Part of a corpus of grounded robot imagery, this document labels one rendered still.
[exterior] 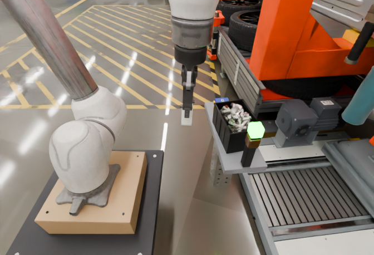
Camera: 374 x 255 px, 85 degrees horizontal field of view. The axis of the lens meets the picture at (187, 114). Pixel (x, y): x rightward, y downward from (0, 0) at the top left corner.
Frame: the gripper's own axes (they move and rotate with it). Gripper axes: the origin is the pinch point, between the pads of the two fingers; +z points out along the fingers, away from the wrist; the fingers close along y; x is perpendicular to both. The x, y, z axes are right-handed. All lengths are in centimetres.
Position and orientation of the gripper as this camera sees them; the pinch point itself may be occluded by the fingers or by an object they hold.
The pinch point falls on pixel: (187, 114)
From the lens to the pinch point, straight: 58.4
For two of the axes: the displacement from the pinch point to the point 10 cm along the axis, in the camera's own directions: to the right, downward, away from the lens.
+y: -0.5, 6.1, -7.9
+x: 10.0, 0.6, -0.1
